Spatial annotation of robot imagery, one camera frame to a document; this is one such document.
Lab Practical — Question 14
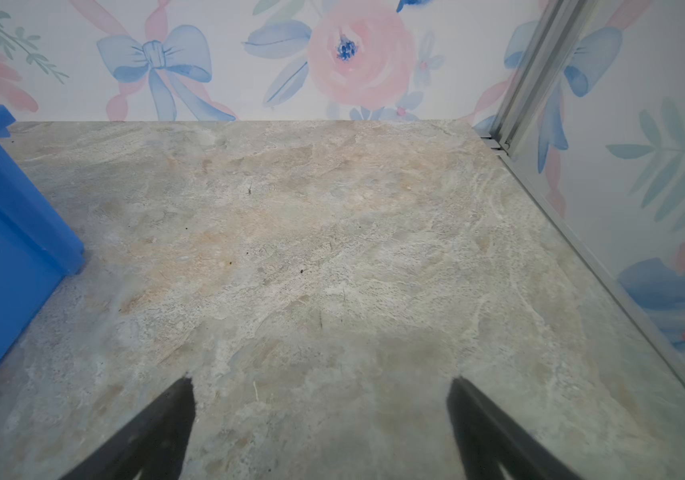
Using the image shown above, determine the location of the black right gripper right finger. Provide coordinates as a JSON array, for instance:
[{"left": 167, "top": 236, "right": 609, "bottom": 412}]
[{"left": 447, "top": 377, "right": 580, "bottom": 480}]

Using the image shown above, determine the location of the aluminium corner frame post right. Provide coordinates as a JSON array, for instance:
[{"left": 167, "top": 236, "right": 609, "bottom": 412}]
[{"left": 489, "top": 0, "right": 598, "bottom": 156}]

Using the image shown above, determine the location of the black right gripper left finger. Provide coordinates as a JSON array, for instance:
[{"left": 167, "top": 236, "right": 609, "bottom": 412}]
[{"left": 64, "top": 377, "right": 196, "bottom": 479}]

